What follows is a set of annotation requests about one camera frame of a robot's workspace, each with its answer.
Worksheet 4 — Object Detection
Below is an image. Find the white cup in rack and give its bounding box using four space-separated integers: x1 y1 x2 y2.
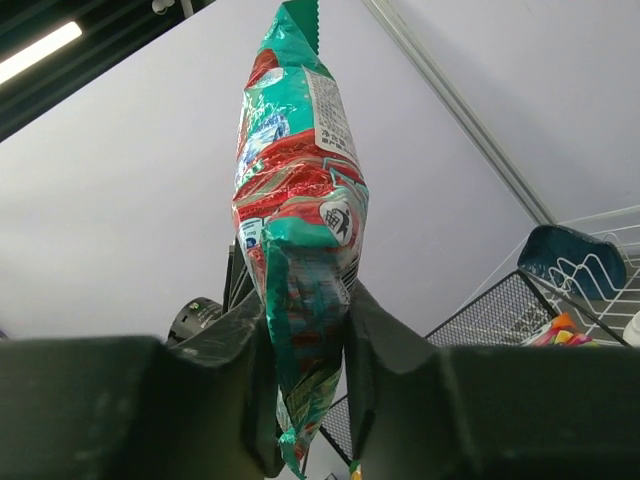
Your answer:
623 312 640 348

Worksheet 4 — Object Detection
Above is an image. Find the orange Fox's fruits candy bag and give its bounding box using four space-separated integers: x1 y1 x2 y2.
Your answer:
523 312 597 347

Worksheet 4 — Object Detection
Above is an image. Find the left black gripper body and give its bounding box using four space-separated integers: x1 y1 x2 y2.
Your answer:
222 244 250 313

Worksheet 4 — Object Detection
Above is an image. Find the black wire wooden shelf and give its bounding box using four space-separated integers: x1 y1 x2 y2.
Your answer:
314 267 634 466

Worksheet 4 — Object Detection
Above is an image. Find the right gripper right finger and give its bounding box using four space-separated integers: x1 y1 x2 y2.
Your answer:
345 286 639 479

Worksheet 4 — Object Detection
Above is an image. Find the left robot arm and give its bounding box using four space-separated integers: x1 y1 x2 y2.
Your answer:
166 240 254 346

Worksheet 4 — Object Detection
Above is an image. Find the dark blue plate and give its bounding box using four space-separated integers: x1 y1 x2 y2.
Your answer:
517 225 627 300

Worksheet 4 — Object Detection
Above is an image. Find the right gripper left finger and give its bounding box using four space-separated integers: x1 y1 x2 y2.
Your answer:
1 293 284 479

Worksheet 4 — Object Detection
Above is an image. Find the green Fox's candy bag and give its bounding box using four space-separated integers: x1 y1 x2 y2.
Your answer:
349 460 362 480

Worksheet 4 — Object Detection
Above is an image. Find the teal Fox's candy bag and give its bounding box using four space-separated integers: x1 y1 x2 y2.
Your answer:
232 1 369 473

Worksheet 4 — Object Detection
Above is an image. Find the white wire dish rack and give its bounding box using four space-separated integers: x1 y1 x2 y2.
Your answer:
524 205 639 346

